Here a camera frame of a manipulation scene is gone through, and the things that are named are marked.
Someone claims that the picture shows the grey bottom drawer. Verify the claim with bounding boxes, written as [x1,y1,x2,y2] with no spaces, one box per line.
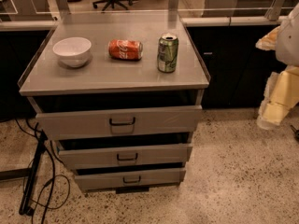
[75,168,186,191]

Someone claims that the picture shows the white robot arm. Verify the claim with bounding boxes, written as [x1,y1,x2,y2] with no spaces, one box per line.
[256,5,299,130]

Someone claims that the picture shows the grey top drawer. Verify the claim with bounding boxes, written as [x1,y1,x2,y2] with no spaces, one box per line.
[36,105,201,140]

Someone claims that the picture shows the grey metal drawer cabinet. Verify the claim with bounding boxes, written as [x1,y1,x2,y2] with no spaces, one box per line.
[17,10,211,195]

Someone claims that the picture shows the black metal floor stand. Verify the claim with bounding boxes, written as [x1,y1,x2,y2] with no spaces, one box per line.
[19,132,47,216]

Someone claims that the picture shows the black floor cables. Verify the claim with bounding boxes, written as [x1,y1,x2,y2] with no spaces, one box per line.
[14,119,72,224]

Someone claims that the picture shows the white ceramic bowl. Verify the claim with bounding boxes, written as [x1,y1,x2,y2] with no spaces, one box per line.
[52,37,92,67]

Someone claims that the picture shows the dark lower wall cabinets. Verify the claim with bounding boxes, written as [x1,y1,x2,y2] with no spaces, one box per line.
[188,25,285,108]

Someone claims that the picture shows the grey drawer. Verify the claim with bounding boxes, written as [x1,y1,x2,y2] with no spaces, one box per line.
[60,144,192,170]
[36,105,201,140]
[75,168,186,191]

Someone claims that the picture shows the crushed red cola can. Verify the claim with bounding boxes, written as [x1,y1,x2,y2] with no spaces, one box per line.
[108,39,143,61]

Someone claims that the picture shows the green soda can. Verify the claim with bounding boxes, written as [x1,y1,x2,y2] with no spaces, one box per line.
[157,33,178,73]

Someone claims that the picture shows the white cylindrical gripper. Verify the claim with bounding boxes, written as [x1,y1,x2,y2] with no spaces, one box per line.
[255,26,299,130]

